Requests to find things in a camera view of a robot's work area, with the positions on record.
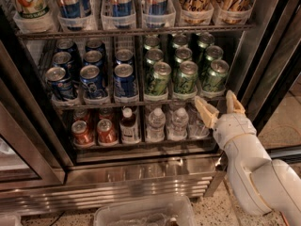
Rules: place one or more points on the water bottle left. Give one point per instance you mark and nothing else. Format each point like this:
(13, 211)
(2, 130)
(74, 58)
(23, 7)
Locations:
(156, 125)

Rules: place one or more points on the blue can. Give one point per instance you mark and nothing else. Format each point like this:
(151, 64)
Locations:
(61, 84)
(67, 45)
(124, 81)
(93, 57)
(65, 60)
(124, 56)
(92, 82)
(95, 45)

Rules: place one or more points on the water bottle right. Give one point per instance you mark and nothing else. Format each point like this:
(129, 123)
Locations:
(196, 126)

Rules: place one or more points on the red can front left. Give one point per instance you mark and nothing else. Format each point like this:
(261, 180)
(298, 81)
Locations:
(81, 133)

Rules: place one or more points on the blue can back middle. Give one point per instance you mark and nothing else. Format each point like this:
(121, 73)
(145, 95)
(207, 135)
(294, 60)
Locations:
(95, 45)

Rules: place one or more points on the red can front right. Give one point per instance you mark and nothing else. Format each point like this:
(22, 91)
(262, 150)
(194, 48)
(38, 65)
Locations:
(106, 132)

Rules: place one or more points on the water bottle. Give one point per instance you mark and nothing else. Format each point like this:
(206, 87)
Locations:
(177, 128)
(156, 125)
(196, 126)

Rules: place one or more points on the clear plastic bin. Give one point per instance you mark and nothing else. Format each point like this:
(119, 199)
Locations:
(152, 211)

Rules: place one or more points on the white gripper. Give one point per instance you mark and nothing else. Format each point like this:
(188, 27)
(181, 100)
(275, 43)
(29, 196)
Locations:
(235, 129)

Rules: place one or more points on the brown drink bottle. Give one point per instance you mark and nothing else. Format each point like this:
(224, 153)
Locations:
(128, 127)

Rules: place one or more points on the blue can back left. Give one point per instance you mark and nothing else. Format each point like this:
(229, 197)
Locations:
(67, 45)

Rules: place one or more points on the steel fridge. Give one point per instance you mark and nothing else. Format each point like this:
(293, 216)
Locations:
(46, 173)

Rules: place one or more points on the red can back left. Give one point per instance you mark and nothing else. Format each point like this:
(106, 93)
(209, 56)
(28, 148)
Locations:
(82, 115)

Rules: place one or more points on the red can back right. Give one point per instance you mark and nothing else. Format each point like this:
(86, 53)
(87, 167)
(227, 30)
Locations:
(106, 113)

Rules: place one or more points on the blue can front middle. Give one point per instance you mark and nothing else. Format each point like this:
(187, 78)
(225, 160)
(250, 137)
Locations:
(92, 82)

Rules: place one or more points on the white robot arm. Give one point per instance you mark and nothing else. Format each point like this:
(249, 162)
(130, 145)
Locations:
(260, 183)

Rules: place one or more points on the blue can front right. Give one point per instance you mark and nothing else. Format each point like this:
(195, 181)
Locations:
(124, 81)

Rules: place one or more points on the fridge sliding door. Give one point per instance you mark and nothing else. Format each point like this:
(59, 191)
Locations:
(265, 75)

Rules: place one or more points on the water bottle middle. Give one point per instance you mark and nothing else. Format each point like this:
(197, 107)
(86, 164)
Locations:
(177, 128)

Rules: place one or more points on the blue can front left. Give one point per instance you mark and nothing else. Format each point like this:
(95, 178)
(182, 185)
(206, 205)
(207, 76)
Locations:
(61, 84)

